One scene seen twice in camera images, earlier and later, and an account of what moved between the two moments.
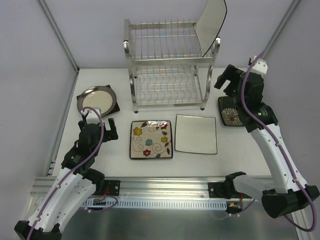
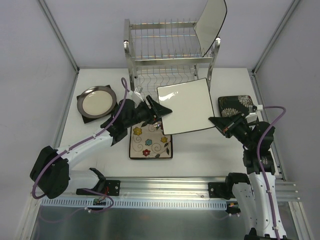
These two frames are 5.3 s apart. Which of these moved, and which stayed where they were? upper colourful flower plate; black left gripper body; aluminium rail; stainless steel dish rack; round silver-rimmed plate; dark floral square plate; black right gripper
Moved: black right gripper; black left gripper body
Stayed: stainless steel dish rack; upper colourful flower plate; dark floral square plate; round silver-rimmed plate; aluminium rail
